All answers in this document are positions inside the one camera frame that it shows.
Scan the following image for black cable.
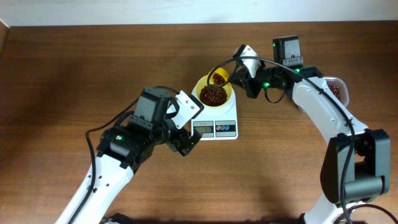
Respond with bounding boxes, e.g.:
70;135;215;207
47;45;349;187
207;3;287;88
67;85;181;224
206;56;398;224

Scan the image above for red beans in bowl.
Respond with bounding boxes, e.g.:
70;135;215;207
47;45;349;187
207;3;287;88
199;86;228;106

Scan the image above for clear plastic food container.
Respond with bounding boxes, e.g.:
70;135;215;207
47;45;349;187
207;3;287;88
292;77;349;114

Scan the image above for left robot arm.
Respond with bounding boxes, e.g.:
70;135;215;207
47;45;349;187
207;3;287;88
57;86;204;223

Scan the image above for white digital kitchen scale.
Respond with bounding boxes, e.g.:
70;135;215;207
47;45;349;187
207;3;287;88
191;86;239;141

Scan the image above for left black cable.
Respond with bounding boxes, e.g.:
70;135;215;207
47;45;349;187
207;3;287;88
67;85;181;224

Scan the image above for yellow measuring scoop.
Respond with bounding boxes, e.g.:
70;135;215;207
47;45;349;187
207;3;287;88
209;68;229;86

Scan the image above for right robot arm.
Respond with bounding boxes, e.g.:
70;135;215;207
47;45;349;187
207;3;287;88
230;35;391;223

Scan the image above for yellow plastic bowl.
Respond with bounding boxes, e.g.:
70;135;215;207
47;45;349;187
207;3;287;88
193;75;233;108

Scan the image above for right black cable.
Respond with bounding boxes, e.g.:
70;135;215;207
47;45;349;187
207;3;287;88
206;56;398;224

